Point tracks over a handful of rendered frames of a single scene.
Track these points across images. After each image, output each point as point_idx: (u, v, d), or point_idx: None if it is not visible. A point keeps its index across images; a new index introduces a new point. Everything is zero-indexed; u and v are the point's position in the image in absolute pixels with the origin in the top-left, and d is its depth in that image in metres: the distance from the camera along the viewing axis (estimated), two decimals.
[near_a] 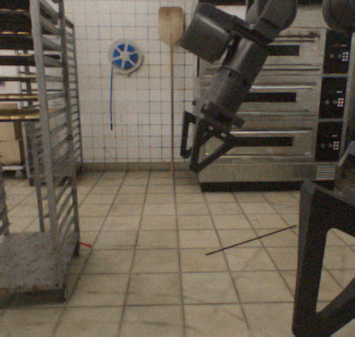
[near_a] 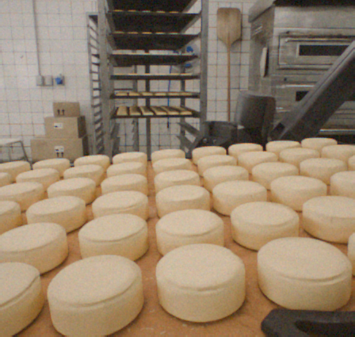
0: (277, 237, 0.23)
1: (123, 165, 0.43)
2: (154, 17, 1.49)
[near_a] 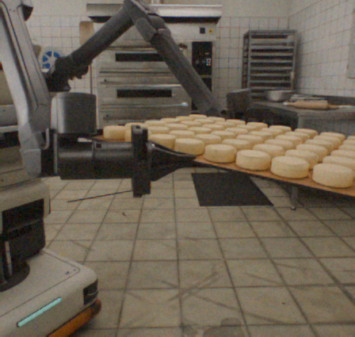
0: None
1: (269, 147, 0.54)
2: None
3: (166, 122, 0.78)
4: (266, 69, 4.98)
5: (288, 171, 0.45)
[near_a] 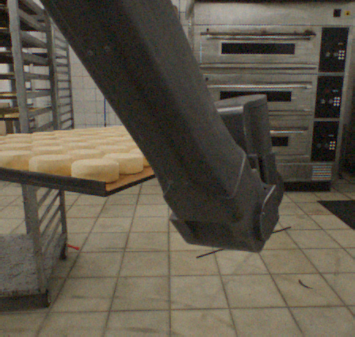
0: None
1: None
2: None
3: None
4: None
5: None
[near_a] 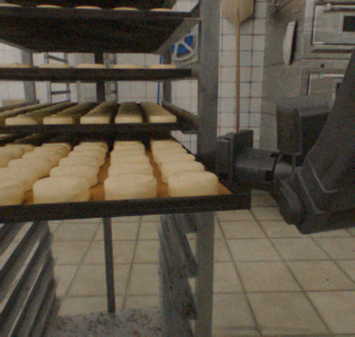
0: None
1: (131, 139, 0.60)
2: None
3: (23, 185, 0.31)
4: None
5: None
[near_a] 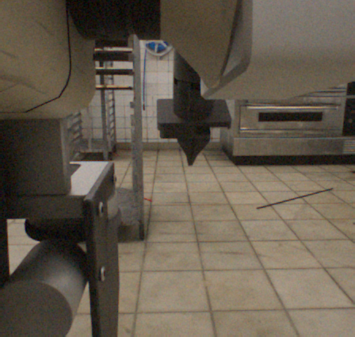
0: None
1: None
2: None
3: None
4: None
5: None
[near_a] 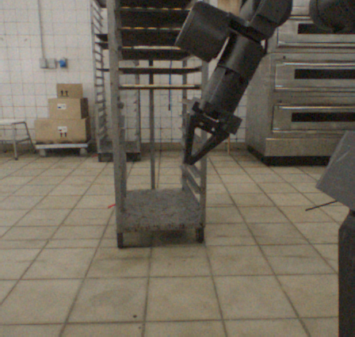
0: None
1: None
2: None
3: (157, 86, 1.66)
4: None
5: None
